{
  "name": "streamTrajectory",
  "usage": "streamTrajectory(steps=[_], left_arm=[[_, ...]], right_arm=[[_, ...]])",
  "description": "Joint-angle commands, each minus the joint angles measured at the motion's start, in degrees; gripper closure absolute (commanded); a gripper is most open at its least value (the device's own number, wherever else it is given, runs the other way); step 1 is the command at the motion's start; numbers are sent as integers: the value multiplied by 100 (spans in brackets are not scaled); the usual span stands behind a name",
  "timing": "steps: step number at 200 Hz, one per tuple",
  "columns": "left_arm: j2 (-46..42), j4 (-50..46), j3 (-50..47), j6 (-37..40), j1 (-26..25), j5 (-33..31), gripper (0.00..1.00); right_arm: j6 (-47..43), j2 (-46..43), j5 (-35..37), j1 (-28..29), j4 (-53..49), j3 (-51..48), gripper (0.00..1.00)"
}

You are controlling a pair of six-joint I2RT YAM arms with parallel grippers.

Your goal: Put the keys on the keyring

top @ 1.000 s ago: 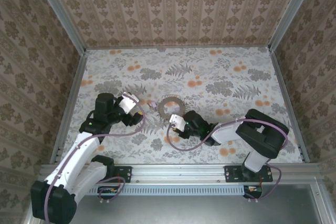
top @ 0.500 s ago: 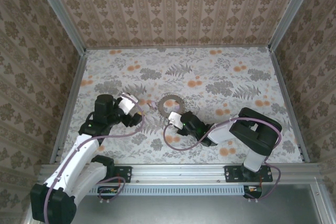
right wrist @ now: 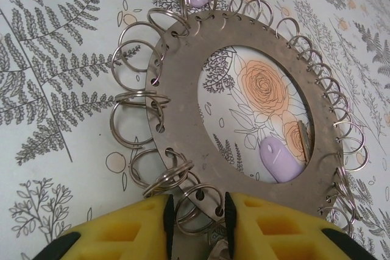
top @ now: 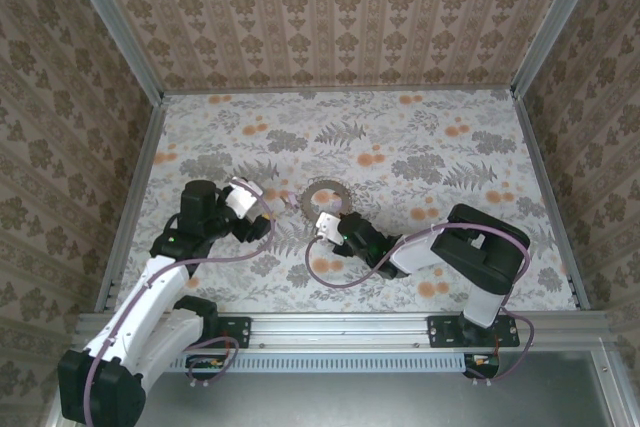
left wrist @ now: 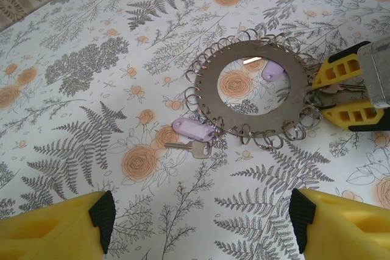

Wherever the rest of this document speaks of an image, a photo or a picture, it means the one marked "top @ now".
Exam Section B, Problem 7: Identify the floral patterned table cover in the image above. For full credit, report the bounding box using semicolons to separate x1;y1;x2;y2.
107;89;584;316

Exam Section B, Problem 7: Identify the grey metal sheet panel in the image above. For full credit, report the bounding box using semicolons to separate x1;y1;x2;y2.
44;350;640;427

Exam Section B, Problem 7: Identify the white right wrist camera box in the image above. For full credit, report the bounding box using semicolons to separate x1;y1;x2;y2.
314;210;345;247

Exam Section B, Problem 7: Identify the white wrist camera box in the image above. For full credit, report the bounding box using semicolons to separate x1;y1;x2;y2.
314;210;345;247
223;176;265;222

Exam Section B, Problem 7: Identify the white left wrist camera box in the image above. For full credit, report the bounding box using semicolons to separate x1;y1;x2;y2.
223;176;265;222

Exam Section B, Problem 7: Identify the aluminium table side rail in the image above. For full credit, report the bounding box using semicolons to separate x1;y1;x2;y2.
93;94;169;313
510;94;592;312

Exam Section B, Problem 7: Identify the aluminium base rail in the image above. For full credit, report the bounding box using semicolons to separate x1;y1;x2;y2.
74;310;617;352

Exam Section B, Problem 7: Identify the grey slotted cable duct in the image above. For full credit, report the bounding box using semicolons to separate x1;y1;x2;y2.
169;350;469;374

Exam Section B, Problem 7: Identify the thin aluminium wall rail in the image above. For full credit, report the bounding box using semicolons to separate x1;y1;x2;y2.
162;84;516;96

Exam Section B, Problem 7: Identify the aluminium frame post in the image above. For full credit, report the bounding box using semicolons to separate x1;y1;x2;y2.
509;0;609;99
62;0;166;103

